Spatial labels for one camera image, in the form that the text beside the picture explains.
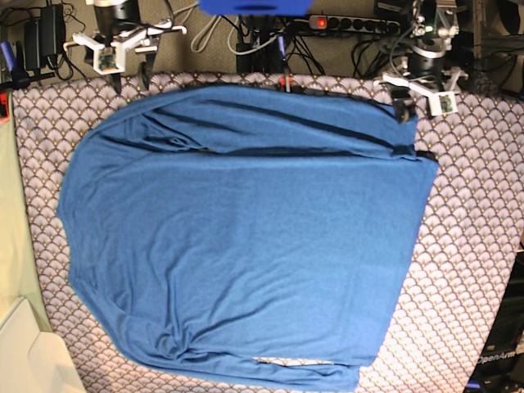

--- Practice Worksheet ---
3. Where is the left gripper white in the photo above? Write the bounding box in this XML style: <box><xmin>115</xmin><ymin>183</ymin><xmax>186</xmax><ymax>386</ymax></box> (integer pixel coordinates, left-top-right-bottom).
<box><xmin>382</xmin><ymin>67</ymin><xmax>469</xmax><ymax>122</ymax></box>

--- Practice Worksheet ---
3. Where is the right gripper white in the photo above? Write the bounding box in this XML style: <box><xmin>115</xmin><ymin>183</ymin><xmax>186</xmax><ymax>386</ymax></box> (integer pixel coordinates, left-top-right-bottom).
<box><xmin>63</xmin><ymin>24</ymin><xmax>187</xmax><ymax>93</ymax></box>

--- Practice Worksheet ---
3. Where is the blue long-sleeve T-shirt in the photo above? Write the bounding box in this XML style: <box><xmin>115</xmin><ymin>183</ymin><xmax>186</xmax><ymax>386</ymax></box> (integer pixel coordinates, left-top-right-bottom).
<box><xmin>57</xmin><ymin>86</ymin><xmax>438</xmax><ymax>391</ymax></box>

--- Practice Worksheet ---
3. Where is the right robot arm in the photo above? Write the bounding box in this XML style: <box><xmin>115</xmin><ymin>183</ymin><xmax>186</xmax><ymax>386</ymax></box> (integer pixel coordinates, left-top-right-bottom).
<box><xmin>63</xmin><ymin>1</ymin><xmax>187</xmax><ymax>93</ymax></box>

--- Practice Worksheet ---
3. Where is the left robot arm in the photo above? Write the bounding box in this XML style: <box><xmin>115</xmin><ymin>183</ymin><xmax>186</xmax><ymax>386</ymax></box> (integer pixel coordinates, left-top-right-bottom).
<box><xmin>375</xmin><ymin>1</ymin><xmax>468</xmax><ymax>124</ymax></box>

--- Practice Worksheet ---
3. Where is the black power brick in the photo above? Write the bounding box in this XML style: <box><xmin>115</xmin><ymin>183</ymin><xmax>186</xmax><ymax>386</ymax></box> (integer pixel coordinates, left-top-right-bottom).
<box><xmin>24</xmin><ymin>3</ymin><xmax>66</xmax><ymax>72</ymax></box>

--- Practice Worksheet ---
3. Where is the blue box at top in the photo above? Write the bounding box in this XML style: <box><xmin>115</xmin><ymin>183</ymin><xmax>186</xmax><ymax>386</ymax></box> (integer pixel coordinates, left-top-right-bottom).
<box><xmin>199</xmin><ymin>0</ymin><xmax>312</xmax><ymax>16</ymax></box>

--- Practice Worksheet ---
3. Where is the red black table clamp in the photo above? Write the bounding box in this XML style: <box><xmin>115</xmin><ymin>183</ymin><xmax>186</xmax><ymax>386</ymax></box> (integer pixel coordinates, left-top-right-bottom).
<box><xmin>278</xmin><ymin>74</ymin><xmax>293</xmax><ymax>93</ymax></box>

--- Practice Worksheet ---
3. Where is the fan-patterned tablecloth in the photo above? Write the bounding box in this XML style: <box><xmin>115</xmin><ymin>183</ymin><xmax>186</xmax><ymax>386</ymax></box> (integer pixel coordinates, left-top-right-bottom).
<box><xmin>12</xmin><ymin>77</ymin><xmax>523</xmax><ymax>392</ymax></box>

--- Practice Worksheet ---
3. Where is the black OpenArm box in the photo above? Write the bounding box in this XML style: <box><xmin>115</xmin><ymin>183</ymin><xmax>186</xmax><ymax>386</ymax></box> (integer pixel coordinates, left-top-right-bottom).
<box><xmin>464</xmin><ymin>251</ymin><xmax>523</xmax><ymax>392</ymax></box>

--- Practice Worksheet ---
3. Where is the white bin at corner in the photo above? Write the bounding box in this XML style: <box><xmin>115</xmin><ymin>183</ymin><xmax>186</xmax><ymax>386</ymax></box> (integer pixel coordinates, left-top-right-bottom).
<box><xmin>1</xmin><ymin>296</ymin><xmax>85</xmax><ymax>392</ymax></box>

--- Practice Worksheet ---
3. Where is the grey looped cable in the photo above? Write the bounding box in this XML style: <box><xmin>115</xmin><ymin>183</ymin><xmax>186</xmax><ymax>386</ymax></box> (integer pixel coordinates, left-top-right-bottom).
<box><xmin>167</xmin><ymin>0</ymin><xmax>230</xmax><ymax>53</ymax></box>

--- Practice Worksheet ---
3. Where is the black power strip red switch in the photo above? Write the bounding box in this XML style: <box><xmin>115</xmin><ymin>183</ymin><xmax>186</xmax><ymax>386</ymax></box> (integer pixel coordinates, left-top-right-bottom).
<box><xmin>308</xmin><ymin>15</ymin><xmax>401</xmax><ymax>34</ymax></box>

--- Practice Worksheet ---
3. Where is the blue handled clamp left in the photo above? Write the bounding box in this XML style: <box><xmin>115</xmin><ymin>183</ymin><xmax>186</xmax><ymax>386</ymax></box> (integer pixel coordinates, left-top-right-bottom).
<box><xmin>1</xmin><ymin>41</ymin><xmax>27</xmax><ymax>91</ymax></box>

